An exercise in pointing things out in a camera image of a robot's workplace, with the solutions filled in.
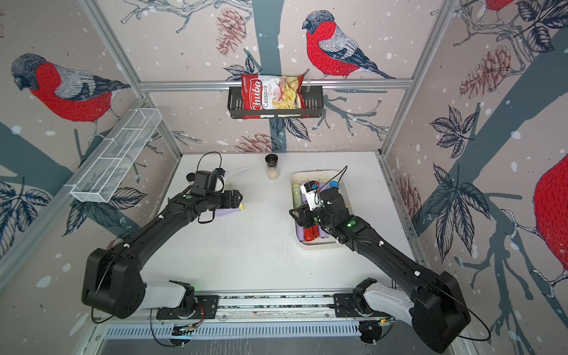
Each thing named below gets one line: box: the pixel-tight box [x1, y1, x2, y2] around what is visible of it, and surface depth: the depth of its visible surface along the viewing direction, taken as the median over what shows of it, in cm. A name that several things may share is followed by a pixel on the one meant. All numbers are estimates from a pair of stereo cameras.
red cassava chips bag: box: [240, 73, 310, 120], surface depth 89 cm
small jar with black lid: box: [185, 172, 196, 185], surface depth 100 cm
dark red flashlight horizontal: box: [303, 224, 320, 242], surface depth 87 cm
